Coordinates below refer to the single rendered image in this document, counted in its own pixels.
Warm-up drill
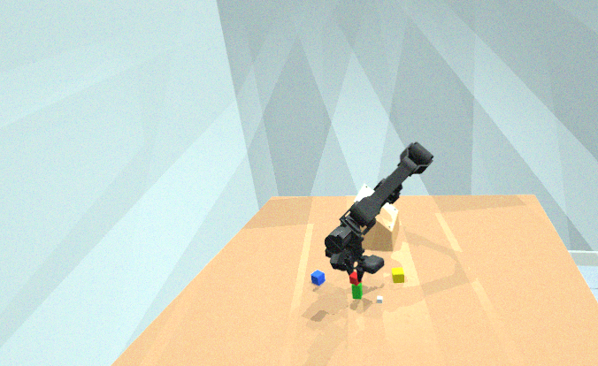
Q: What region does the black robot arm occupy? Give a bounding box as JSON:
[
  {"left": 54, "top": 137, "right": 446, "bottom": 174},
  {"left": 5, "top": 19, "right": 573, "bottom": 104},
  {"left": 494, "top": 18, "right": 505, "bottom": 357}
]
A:
[{"left": 325, "top": 141, "right": 434, "bottom": 271}]

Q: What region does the blue block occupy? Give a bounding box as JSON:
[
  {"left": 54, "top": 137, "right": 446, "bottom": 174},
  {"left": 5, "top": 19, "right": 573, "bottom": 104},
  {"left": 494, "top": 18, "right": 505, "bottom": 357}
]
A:
[{"left": 310, "top": 271, "right": 326, "bottom": 286}]

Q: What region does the green block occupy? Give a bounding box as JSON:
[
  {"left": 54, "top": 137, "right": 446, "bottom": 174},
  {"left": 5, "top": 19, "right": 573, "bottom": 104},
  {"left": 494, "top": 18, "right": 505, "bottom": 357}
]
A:
[
  {"left": 352, "top": 282, "right": 363, "bottom": 293},
  {"left": 352, "top": 288, "right": 363, "bottom": 300}
]

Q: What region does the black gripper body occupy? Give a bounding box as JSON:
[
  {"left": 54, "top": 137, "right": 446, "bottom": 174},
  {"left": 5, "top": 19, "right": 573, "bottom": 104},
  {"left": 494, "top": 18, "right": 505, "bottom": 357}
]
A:
[{"left": 325, "top": 237, "right": 384, "bottom": 274}]

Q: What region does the red block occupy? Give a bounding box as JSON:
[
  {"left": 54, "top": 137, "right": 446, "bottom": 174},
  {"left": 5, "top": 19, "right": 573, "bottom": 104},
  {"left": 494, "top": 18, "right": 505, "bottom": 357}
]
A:
[{"left": 349, "top": 272, "right": 363, "bottom": 286}]

